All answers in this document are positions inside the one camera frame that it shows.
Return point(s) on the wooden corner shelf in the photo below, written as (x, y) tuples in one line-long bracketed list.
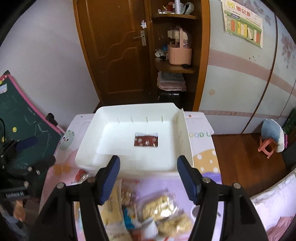
[(197, 26)]

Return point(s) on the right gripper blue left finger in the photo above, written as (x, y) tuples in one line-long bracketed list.
[(107, 178)]

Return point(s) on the pink plastic stool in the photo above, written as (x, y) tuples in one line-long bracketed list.
[(267, 146)]

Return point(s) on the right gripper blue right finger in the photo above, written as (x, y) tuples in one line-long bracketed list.
[(190, 178)]

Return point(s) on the wall calendar poster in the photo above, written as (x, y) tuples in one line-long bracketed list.
[(242, 22)]

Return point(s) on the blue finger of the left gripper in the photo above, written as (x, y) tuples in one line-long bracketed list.
[(27, 143)]

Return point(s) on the pink basket with handle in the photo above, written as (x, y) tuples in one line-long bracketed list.
[(179, 51)]

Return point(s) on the brown chocolate wafer packet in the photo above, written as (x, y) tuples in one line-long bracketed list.
[(146, 139)]

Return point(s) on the blue yellow bread package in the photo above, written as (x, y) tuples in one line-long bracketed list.
[(112, 215)]

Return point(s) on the shelf top bottles clutter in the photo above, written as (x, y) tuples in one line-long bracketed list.
[(176, 7)]

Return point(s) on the yellow puffed snack packet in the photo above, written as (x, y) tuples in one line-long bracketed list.
[(175, 226)]

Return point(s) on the yellow rice cracker packet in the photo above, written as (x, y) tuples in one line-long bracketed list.
[(158, 207)]

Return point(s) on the white pillow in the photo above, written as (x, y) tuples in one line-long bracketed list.
[(276, 206)]

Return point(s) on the folded towels stack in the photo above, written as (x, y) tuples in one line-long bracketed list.
[(171, 81)]

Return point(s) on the green chalkboard pink frame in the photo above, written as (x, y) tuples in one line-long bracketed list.
[(20, 119)]

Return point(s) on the black rolling bin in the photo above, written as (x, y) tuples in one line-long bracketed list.
[(181, 99)]

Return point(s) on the white plastic storage bin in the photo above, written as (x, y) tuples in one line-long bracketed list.
[(112, 131)]

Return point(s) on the brown wooden door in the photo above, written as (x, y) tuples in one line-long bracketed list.
[(115, 49)]

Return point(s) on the dark date cake packet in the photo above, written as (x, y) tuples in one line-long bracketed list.
[(81, 176)]

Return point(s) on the person left hand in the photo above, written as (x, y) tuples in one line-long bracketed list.
[(19, 212)]

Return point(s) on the blue plush cushion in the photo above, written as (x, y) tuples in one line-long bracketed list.
[(271, 129)]

